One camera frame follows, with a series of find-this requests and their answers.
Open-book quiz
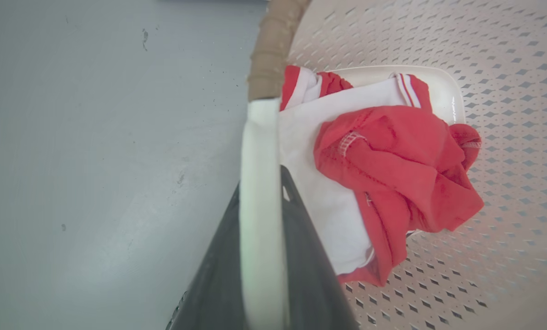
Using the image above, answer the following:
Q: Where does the red and white garment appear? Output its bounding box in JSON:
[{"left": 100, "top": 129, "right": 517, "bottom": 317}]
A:
[{"left": 278, "top": 65, "right": 485, "bottom": 287}]

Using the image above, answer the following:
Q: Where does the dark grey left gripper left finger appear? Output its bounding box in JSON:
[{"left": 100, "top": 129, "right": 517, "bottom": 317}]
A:
[{"left": 166, "top": 182, "right": 249, "bottom": 330}]

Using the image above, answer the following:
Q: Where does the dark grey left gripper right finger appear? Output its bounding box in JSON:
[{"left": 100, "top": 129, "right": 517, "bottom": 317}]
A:
[{"left": 280, "top": 165, "right": 360, "bottom": 330}]

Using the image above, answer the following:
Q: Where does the white perforated plastic laundry basket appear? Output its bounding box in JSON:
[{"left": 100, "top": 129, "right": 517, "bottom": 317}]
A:
[{"left": 239, "top": 0, "right": 547, "bottom": 330}]

